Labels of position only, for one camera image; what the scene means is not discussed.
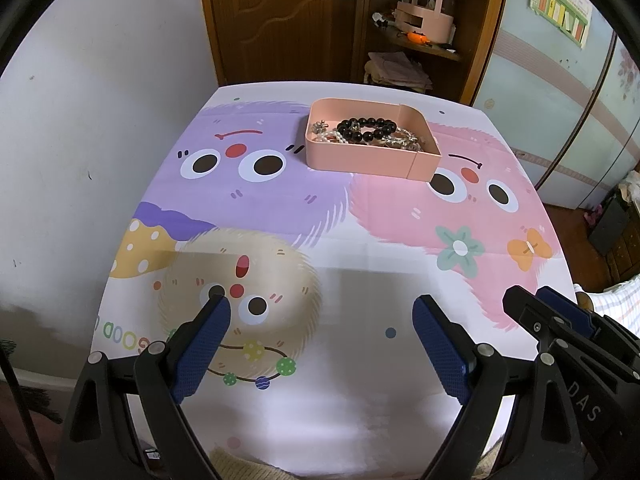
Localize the cream knit sweater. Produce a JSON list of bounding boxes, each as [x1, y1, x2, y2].
[[210, 447, 297, 480]]

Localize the folded pale cloths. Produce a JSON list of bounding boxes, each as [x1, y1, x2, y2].
[[364, 51, 435, 92]]

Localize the pearl necklace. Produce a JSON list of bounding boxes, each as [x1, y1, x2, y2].
[[312, 128, 352, 146]]

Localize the wooden door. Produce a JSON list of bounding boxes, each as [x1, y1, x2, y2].
[[197, 0, 373, 86]]

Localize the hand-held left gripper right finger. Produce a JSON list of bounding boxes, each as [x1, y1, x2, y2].
[[411, 294, 618, 480]]

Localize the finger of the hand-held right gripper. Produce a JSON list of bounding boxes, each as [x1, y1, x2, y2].
[[537, 286, 602, 339], [502, 285, 569, 354]]

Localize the black cable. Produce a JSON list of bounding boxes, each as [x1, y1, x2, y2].
[[0, 345, 56, 480]]

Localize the black bead bracelet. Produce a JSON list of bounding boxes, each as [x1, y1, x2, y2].
[[336, 116, 399, 144]]

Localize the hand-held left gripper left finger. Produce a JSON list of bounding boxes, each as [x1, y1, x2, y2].
[[60, 296, 233, 480]]

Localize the pink plastic tray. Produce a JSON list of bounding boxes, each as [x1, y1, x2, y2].
[[304, 98, 443, 182]]

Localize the pink desktop organizer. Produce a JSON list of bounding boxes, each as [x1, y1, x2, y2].
[[392, 0, 458, 45]]

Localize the cartoon printed tablecloth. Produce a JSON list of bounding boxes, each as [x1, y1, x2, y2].
[[92, 80, 576, 476]]

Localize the checkered blanket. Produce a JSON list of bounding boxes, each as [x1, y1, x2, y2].
[[575, 275, 640, 332]]

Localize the dark wooden cabinet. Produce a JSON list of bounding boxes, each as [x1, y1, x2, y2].
[[587, 175, 640, 291]]

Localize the light blue wardrobe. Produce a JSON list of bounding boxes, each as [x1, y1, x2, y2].
[[472, 0, 640, 211]]

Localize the wooden shelf unit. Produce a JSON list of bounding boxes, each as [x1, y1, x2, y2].
[[360, 0, 513, 106]]

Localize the silver fringe earring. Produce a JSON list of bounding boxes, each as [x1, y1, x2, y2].
[[381, 127, 426, 151]]

